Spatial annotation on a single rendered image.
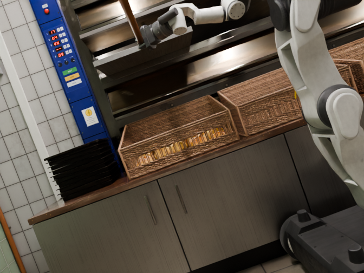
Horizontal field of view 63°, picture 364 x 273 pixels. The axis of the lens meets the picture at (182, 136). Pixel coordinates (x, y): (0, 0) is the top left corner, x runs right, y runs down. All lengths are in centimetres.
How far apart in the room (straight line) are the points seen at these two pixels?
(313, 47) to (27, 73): 165
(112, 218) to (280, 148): 82
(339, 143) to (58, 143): 158
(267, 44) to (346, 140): 110
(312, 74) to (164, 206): 81
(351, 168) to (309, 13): 51
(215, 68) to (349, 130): 106
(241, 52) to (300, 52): 97
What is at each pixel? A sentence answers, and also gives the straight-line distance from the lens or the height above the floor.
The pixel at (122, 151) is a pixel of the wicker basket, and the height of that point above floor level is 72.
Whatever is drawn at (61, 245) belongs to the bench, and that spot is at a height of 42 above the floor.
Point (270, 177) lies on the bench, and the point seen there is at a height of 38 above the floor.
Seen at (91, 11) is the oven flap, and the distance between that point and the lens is 209.
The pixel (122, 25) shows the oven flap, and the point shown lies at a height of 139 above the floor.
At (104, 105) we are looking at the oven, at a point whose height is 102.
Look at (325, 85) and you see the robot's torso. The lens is 107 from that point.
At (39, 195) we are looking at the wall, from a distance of 212.
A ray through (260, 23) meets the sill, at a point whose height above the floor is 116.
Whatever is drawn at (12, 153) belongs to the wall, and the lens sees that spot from 215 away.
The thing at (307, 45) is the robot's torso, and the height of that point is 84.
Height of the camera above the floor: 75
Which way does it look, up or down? 3 degrees down
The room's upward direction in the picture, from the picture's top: 20 degrees counter-clockwise
